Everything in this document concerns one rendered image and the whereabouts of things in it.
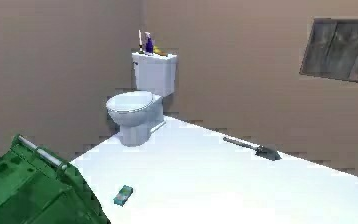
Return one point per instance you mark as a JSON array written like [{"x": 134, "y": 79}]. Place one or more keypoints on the white toilet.
[{"x": 143, "y": 100}]

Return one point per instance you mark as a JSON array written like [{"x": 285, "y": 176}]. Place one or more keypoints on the yellow cloth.
[{"x": 158, "y": 51}]

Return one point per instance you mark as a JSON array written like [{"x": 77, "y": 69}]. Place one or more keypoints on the purple spray bottle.
[{"x": 149, "y": 44}]

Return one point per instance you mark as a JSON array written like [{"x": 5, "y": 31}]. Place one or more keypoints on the white candle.
[{"x": 140, "y": 40}]

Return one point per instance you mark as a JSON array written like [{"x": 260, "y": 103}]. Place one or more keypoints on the grey toilet brush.
[{"x": 263, "y": 151}]

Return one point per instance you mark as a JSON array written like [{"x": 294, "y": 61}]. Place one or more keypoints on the teal sponge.
[{"x": 123, "y": 195}]

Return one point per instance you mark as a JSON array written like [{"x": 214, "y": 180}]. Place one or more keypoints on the green wheeled bin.
[{"x": 30, "y": 190}]

